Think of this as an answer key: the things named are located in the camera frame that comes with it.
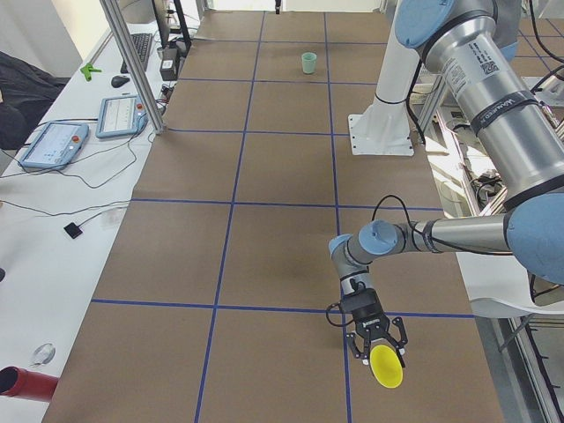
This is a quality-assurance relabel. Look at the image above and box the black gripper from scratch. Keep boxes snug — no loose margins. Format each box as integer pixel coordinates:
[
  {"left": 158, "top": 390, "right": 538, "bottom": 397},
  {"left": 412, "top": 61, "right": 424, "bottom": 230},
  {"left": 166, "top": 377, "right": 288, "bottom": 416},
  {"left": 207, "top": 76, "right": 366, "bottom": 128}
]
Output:
[{"left": 341, "top": 288, "right": 409, "bottom": 366}]

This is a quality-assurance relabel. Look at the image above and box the yellow plastic cup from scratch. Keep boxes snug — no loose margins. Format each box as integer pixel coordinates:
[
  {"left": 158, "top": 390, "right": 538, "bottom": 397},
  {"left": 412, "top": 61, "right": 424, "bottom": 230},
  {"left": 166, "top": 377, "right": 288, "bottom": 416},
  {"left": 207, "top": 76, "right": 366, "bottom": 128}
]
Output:
[{"left": 369, "top": 345, "right": 404, "bottom": 389}]

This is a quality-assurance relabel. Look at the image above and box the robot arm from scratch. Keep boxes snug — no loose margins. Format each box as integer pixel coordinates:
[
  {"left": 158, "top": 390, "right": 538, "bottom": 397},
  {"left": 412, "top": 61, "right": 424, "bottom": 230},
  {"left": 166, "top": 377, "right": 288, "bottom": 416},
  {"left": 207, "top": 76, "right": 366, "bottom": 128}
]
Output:
[{"left": 329, "top": 1, "right": 563, "bottom": 361}]

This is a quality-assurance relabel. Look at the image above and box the green plastic cup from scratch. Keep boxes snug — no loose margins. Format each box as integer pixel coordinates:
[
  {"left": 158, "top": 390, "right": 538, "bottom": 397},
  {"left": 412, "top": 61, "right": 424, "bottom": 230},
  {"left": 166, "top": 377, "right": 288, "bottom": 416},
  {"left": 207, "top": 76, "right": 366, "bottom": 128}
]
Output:
[{"left": 301, "top": 52, "right": 317, "bottom": 75}]

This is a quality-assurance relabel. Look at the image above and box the white curved sheet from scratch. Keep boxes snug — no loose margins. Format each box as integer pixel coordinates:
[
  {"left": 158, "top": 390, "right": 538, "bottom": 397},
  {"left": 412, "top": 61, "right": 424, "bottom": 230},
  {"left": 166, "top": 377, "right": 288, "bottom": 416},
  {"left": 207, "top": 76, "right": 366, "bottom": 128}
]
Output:
[{"left": 456, "top": 252, "right": 563, "bottom": 318}]

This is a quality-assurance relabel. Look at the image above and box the small black square pad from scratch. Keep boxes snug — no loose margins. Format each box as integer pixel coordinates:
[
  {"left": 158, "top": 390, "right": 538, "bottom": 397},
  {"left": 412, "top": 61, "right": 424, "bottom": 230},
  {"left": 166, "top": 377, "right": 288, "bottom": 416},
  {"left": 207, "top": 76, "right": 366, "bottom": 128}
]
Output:
[{"left": 63, "top": 222, "right": 83, "bottom": 239}]

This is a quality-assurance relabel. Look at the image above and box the far teach pendant tablet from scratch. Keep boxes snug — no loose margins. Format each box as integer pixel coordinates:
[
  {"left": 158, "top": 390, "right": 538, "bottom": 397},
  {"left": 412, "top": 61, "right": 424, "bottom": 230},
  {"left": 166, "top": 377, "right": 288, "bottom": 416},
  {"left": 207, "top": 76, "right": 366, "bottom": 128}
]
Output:
[{"left": 95, "top": 95, "right": 148, "bottom": 139}]

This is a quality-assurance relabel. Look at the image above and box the teach pendant tablet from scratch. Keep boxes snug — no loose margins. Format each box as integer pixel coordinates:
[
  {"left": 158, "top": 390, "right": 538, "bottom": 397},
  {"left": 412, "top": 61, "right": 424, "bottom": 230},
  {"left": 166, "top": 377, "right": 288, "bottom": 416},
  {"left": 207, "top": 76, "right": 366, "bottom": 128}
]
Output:
[
  {"left": 95, "top": 95, "right": 148, "bottom": 139},
  {"left": 19, "top": 122, "right": 90, "bottom": 170}
]

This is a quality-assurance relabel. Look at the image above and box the black adapter box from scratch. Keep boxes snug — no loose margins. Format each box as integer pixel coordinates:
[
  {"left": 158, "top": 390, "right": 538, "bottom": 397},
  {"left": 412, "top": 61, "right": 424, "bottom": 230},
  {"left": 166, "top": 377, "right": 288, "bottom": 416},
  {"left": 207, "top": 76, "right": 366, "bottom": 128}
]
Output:
[{"left": 160, "top": 47, "right": 180, "bottom": 81}]

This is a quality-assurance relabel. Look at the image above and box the red cylinder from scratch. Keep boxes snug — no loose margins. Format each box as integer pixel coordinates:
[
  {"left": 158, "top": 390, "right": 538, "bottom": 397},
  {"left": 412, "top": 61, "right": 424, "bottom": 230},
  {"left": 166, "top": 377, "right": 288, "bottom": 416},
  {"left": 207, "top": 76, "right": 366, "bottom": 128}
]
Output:
[{"left": 1, "top": 367, "right": 59, "bottom": 402}]

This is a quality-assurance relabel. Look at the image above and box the black computer mouse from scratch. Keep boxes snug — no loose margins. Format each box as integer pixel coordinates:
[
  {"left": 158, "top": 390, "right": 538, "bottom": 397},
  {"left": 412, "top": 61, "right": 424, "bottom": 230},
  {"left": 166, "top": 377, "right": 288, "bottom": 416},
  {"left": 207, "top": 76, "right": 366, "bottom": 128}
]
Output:
[{"left": 110, "top": 75, "right": 130, "bottom": 88}]

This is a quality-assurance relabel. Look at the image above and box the near teach pendant tablet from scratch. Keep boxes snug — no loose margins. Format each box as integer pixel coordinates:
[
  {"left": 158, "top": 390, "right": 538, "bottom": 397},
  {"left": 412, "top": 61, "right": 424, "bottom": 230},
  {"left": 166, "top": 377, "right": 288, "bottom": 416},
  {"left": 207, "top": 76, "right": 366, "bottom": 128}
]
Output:
[{"left": 19, "top": 122, "right": 90, "bottom": 170}]

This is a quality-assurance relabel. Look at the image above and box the black keyboard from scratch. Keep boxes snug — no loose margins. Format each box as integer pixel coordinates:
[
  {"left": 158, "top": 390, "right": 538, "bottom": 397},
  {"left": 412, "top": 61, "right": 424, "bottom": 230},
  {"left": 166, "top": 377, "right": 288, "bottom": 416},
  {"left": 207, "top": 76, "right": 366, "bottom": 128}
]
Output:
[{"left": 130, "top": 33, "right": 153, "bottom": 71}]

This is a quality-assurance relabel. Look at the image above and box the green plastic clamp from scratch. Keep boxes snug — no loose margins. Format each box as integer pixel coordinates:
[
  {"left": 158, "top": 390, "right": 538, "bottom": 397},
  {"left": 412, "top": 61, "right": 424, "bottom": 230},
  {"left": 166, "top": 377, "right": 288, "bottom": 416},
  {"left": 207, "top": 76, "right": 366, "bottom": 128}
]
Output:
[{"left": 80, "top": 63, "right": 101, "bottom": 82}]

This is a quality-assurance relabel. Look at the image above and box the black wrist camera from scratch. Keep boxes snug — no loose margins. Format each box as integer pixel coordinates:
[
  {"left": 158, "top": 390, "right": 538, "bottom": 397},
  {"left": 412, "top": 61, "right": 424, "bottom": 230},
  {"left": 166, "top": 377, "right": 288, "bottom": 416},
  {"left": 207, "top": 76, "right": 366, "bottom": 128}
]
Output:
[{"left": 325, "top": 302, "right": 353, "bottom": 328}]

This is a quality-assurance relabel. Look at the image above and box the black camera cable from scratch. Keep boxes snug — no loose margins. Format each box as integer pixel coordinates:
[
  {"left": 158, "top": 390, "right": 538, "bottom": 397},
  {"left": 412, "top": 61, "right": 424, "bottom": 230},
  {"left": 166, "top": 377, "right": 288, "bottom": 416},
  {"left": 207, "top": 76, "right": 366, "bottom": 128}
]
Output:
[{"left": 372, "top": 194, "right": 515, "bottom": 256}]

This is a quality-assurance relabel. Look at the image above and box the aluminium frame post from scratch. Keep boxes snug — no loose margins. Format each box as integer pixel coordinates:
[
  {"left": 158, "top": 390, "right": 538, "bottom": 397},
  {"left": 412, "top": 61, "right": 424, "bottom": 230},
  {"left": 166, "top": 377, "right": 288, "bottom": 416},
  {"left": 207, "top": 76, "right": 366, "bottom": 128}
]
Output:
[{"left": 100, "top": 0, "right": 165, "bottom": 135}]

